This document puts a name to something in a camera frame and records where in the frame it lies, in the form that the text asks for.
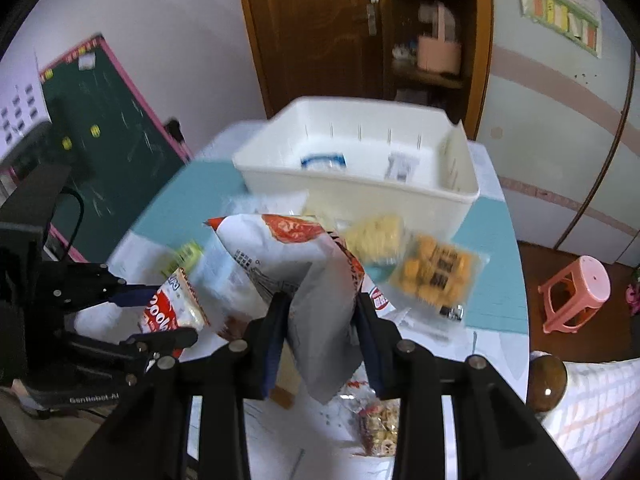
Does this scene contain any white checked bed cover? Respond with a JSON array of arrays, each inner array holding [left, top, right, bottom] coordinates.
[[529, 351, 639, 479]]

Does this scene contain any red white chips bag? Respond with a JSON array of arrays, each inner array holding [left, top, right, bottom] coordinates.
[[189, 214, 394, 404]]

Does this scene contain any green chalkboard pink frame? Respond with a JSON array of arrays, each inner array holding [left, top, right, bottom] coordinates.
[[9, 35, 189, 262]]

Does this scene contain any blue snack packet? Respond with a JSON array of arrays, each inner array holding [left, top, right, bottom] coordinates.
[[300, 153, 347, 172]]

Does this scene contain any pink basket with handle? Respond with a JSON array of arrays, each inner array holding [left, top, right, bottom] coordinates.
[[416, 2, 462, 76]]

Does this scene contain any wooden corner shelf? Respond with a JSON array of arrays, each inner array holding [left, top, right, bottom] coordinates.
[[381, 0, 494, 140]]

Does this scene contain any yellow puffs snack bag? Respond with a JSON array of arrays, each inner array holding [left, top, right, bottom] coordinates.
[[343, 214, 405, 266]]

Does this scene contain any white plastic bin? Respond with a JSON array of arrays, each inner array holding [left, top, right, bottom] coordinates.
[[232, 96, 480, 240]]

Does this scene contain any brown wooden door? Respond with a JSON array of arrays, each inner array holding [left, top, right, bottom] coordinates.
[[241, 0, 383, 116]]

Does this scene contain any clear white label bag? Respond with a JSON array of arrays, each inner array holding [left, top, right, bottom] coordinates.
[[220, 191, 308, 217]]

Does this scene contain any small green snack packet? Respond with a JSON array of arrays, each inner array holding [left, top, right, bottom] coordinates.
[[160, 240, 204, 278]]

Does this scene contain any white orange snack packet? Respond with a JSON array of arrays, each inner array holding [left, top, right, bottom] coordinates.
[[385, 153, 420, 183]]

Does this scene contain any pink plastic stool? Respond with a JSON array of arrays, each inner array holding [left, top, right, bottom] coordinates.
[[537, 256, 611, 334]]

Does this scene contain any brown wooden bed knob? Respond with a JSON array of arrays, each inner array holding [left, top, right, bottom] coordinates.
[[526, 354, 568, 413]]

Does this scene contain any red cookies packet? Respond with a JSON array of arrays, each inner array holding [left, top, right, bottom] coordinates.
[[140, 268, 209, 333]]

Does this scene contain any metal door handle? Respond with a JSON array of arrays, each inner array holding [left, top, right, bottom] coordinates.
[[355, 3, 378, 37]]

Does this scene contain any mixed nuts snack packet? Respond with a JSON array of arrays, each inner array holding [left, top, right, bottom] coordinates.
[[352, 398, 400, 457]]

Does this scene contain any colourful wall poster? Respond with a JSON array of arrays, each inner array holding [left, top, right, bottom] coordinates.
[[521, 0, 602, 58]]

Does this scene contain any orange balls snack bag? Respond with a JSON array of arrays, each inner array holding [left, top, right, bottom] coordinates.
[[390, 232, 490, 321]]

